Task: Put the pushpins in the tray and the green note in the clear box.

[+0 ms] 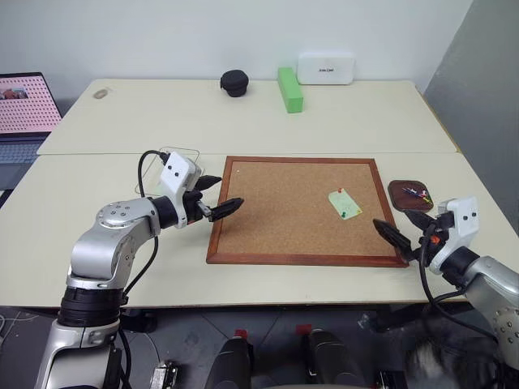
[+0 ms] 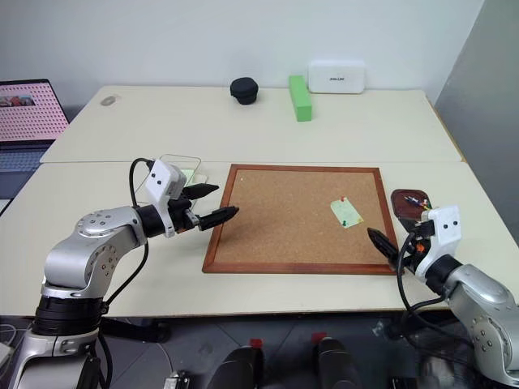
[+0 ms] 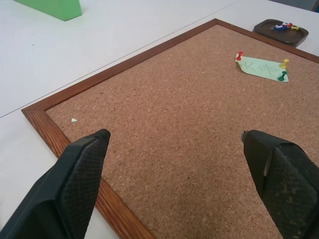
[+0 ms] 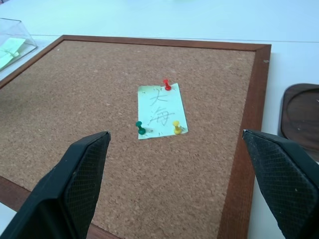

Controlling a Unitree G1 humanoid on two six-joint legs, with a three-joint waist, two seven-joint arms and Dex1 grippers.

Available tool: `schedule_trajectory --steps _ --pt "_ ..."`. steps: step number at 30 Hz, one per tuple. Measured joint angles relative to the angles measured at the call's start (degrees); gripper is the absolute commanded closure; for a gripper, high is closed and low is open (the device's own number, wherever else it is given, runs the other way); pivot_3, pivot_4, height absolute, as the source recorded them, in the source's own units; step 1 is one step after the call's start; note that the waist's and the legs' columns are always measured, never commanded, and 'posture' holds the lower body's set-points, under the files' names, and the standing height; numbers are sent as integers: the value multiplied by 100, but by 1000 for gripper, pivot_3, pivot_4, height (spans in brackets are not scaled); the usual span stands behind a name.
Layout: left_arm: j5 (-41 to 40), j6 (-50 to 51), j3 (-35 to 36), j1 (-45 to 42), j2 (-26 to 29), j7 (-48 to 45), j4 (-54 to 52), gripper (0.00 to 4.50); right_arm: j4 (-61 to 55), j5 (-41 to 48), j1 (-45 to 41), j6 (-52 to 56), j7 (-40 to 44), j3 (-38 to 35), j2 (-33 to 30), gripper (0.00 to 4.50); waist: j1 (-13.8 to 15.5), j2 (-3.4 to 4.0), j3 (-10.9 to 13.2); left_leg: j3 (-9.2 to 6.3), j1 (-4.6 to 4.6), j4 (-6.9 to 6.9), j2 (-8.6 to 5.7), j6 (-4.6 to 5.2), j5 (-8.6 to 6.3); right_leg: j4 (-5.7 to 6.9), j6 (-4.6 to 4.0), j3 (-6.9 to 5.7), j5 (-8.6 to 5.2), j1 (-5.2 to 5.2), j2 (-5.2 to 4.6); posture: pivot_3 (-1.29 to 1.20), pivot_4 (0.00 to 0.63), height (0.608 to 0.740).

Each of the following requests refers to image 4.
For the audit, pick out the light green handwritten note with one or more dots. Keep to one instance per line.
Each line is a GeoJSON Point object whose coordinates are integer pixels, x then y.
{"type": "Point", "coordinates": [169, 104]}

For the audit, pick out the yellow push pin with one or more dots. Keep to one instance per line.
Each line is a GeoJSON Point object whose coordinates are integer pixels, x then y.
{"type": "Point", "coordinates": [176, 126]}

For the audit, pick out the green push pin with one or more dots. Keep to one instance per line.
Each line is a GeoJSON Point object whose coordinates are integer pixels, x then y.
{"type": "Point", "coordinates": [140, 127]}

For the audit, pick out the dark wooden tray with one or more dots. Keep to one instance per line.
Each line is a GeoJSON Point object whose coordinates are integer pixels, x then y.
{"type": "Point", "coordinates": [299, 112]}

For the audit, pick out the red push pin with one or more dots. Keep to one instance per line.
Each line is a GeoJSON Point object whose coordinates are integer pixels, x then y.
{"type": "Point", "coordinates": [166, 84]}

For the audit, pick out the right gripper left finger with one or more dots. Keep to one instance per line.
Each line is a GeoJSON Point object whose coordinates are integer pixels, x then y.
{"type": "Point", "coordinates": [74, 179]}

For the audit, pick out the wood framed cork board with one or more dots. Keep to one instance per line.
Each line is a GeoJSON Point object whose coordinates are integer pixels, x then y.
{"type": "Point", "coordinates": [74, 99]}

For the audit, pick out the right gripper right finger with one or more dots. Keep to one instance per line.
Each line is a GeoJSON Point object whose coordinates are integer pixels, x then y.
{"type": "Point", "coordinates": [286, 179]}

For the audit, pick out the light green paper note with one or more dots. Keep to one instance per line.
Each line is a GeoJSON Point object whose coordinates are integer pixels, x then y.
{"type": "Point", "coordinates": [13, 44]}
{"type": "Point", "coordinates": [5, 59]}

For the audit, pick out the clear plastic box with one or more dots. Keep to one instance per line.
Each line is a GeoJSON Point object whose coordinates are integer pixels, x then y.
{"type": "Point", "coordinates": [17, 28]}

